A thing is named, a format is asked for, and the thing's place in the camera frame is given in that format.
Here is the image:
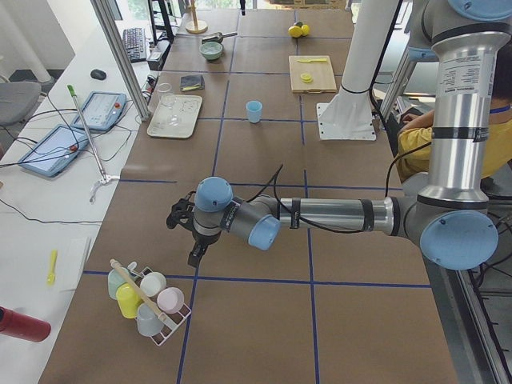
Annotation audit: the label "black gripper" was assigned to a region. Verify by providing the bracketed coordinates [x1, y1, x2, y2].
[166, 190, 221, 267]

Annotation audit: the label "white cup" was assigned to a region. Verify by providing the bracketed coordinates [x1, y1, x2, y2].
[140, 272, 166, 298]

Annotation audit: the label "pink cup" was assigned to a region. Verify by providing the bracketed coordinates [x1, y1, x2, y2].
[157, 287, 185, 314]

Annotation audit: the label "mint green cup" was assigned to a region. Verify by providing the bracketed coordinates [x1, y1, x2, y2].
[107, 269, 126, 300]

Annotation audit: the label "yellow cup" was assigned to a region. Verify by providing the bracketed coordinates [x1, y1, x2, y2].
[115, 283, 143, 319]

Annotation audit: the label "grey cup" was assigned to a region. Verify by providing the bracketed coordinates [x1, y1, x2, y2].
[136, 303, 164, 337]

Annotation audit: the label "light blue cup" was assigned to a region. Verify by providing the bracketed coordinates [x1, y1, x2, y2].
[246, 100, 262, 123]

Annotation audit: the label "lemon slices on board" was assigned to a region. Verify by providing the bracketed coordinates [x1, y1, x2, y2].
[300, 72, 313, 83]

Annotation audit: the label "wooden cup tree stand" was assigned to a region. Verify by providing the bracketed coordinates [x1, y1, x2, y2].
[185, 0, 208, 34]

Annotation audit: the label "yellow lemon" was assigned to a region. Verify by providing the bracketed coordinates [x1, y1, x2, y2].
[288, 25, 302, 38]
[300, 24, 310, 37]

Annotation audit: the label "reacher grabber stick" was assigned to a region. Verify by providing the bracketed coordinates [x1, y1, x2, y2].
[67, 85, 121, 204]

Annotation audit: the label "cream bear tray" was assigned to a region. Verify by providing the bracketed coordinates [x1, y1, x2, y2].
[146, 95, 202, 139]

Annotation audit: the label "wine glass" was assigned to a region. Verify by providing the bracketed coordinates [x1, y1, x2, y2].
[157, 83, 180, 126]

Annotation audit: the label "blue teach pendant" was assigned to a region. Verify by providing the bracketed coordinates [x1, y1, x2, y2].
[77, 91, 127, 132]
[18, 124, 89, 178]

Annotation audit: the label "grey folded cloth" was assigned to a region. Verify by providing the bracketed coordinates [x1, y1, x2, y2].
[180, 74, 205, 92]

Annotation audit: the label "small yellow plastic spoon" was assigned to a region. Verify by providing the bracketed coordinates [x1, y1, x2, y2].
[46, 250, 58, 286]

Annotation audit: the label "black computer mouse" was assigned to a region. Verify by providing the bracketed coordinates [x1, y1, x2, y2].
[90, 69, 107, 81]

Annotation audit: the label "green bowl with ice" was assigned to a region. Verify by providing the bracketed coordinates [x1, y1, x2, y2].
[199, 42, 223, 61]

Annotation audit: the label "metal ice scoop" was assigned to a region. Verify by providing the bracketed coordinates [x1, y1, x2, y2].
[202, 31, 238, 44]

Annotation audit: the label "black keyboard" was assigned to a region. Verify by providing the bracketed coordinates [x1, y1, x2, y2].
[122, 27, 147, 62]

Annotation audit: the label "bamboo cutting board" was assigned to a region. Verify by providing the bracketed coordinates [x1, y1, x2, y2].
[289, 55, 338, 94]

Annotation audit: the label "red thermos bottle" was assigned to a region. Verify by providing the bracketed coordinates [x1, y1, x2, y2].
[1, 307, 51, 342]

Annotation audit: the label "yellow plastic knife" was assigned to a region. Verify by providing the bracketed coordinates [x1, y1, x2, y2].
[296, 58, 327, 64]

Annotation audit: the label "person in yellow shirt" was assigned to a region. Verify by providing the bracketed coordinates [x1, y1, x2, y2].
[396, 43, 511, 182]

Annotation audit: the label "white wire cup rack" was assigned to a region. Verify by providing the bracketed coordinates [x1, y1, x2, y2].
[110, 259, 191, 346]

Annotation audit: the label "aluminium frame post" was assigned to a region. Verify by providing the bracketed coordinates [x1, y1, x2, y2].
[90, 0, 150, 122]

